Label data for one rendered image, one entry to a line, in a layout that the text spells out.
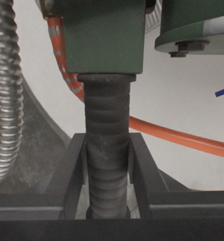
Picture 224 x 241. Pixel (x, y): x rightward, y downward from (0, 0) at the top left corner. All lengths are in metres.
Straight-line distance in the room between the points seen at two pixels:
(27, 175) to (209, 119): 0.79
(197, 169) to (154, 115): 0.11
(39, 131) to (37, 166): 0.17
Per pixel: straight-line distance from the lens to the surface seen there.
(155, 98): 0.29
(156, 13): 0.29
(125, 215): 0.17
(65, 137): 0.55
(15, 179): 0.89
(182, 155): 0.30
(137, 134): 0.15
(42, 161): 0.91
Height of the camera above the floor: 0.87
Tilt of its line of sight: 47 degrees down
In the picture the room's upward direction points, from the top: 72 degrees clockwise
